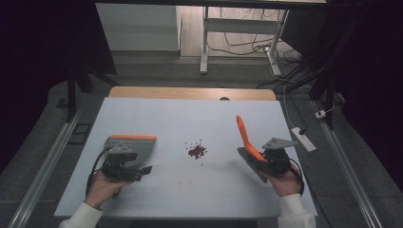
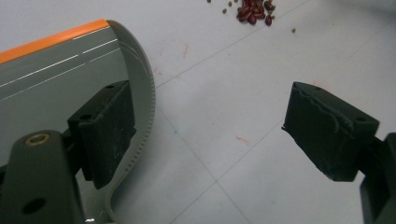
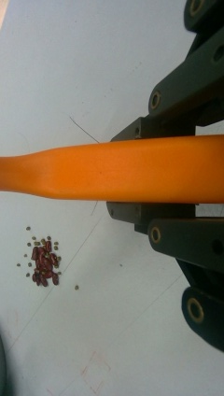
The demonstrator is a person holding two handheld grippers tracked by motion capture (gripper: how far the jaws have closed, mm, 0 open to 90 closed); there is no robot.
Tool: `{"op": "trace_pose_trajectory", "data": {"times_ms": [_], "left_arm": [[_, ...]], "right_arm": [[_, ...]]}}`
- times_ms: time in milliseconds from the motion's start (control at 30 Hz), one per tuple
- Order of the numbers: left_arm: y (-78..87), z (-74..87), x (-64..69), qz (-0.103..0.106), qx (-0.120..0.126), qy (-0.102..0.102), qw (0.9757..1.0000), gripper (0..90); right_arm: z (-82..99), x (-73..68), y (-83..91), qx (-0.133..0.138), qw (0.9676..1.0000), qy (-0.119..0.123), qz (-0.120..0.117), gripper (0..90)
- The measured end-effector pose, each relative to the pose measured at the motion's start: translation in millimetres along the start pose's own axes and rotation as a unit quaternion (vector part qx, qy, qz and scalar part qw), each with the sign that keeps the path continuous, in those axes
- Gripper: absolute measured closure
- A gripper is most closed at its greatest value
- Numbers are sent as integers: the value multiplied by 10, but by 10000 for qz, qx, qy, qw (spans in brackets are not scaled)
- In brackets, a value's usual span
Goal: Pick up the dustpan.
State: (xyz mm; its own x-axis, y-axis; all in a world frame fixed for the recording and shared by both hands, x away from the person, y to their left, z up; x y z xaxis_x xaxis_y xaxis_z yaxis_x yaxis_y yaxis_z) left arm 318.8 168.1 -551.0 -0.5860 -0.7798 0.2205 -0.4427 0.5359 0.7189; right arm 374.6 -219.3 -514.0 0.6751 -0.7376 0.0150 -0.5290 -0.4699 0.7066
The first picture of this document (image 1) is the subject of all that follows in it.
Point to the white table cover sheet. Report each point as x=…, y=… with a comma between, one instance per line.
x=190, y=120

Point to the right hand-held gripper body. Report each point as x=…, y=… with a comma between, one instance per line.
x=276, y=163

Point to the small white adapter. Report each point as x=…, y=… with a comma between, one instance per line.
x=320, y=114

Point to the wooden table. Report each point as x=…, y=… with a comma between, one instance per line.
x=177, y=93

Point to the white panel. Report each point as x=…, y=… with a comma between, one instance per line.
x=139, y=27

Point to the white desk frame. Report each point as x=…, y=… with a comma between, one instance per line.
x=240, y=26

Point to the black tripod stand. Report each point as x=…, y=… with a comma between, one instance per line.
x=72, y=91

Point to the gray dustpan with orange edge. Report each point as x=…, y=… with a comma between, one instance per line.
x=143, y=148

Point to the white power strip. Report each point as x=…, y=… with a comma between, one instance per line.
x=303, y=139

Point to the person's left hand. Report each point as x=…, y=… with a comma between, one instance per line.
x=101, y=190

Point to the black floor plate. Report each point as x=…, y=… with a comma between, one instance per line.
x=80, y=134

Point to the orange brush with gray bristles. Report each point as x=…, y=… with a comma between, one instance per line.
x=245, y=134

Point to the pile of red beans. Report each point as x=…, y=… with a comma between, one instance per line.
x=197, y=151

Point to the person's right hand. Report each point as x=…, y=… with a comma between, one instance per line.
x=285, y=185

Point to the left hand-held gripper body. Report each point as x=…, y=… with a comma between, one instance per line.
x=118, y=167

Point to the aluminium rail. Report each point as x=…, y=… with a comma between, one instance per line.
x=348, y=174
x=47, y=166

